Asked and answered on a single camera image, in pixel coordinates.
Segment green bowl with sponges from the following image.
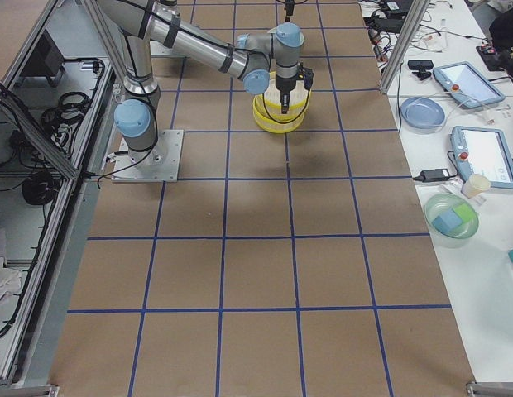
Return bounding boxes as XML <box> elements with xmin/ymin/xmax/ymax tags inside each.
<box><xmin>424</xmin><ymin>193</ymin><xmax>480</xmax><ymax>248</ymax></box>

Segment paper cup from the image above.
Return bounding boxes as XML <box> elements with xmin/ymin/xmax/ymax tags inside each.
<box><xmin>461</xmin><ymin>174</ymin><xmax>491</xmax><ymax>198</ymax></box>

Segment yellow bamboo steamer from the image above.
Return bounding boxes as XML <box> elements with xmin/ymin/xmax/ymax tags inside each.
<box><xmin>252</xmin><ymin>106</ymin><xmax>306</xmax><ymax>134</ymax></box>
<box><xmin>252</xmin><ymin>72</ymin><xmax>309</xmax><ymax>118</ymax></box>

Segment blue plate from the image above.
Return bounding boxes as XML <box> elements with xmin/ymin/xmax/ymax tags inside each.
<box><xmin>400</xmin><ymin>97</ymin><xmax>446</xmax><ymax>133</ymax></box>

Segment teach pendant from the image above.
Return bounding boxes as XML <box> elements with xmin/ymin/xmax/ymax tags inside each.
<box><xmin>433</xmin><ymin>61</ymin><xmax>505</xmax><ymax>108</ymax></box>
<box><xmin>450</xmin><ymin>126</ymin><xmax>513</xmax><ymax>189</ymax></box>

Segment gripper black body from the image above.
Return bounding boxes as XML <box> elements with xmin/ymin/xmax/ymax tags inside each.
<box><xmin>276</xmin><ymin>76</ymin><xmax>293</xmax><ymax>114</ymax></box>
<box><xmin>284</xmin><ymin>6</ymin><xmax>293</xmax><ymax>22</ymax></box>

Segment black power adapter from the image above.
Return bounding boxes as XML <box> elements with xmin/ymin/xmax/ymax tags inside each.
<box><xmin>413</xmin><ymin>168</ymin><xmax>455</xmax><ymax>183</ymax></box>

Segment black webcam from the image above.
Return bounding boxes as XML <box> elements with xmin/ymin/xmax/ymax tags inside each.
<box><xmin>407</xmin><ymin>60</ymin><xmax>434</xmax><ymax>81</ymax></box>

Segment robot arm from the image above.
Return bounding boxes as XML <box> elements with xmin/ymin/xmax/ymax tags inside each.
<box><xmin>283</xmin><ymin>0</ymin><xmax>295</xmax><ymax>22</ymax></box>
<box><xmin>98</xmin><ymin>1</ymin><xmax>313</xmax><ymax>113</ymax></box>

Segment near teach pendant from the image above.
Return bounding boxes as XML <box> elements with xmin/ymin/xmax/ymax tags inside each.
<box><xmin>450</xmin><ymin>126</ymin><xmax>513</xmax><ymax>189</ymax></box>

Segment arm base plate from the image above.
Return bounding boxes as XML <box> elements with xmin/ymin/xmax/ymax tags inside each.
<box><xmin>150</xmin><ymin>41</ymin><xmax>185</xmax><ymax>58</ymax></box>
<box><xmin>111</xmin><ymin>130</ymin><xmax>184</xmax><ymax>183</ymax></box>

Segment white cloth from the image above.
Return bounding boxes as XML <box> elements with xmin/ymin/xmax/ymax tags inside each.
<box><xmin>0</xmin><ymin>229</ymin><xmax>24</xmax><ymax>318</ymax></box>

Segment far teach pendant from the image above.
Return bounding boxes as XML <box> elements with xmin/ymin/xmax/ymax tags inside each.
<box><xmin>433</xmin><ymin>61</ymin><xmax>505</xmax><ymax>108</ymax></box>

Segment aluminium frame post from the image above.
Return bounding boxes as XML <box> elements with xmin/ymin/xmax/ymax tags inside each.
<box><xmin>379</xmin><ymin>0</ymin><xmax>429</xmax><ymax>94</ymax></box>

